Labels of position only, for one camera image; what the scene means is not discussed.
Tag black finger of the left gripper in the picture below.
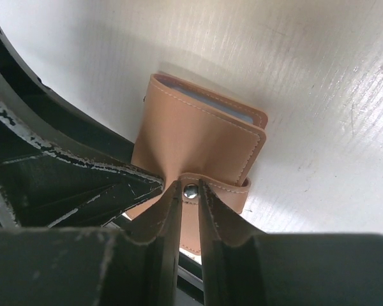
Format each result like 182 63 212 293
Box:
0 28 163 228

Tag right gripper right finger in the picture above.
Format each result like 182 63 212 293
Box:
199 181 383 305

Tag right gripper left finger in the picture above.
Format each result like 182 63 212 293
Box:
0 181 182 305

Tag brown leather card holder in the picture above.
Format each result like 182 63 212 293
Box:
131 73 268 255

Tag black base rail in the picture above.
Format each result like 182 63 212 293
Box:
175 251 204 305

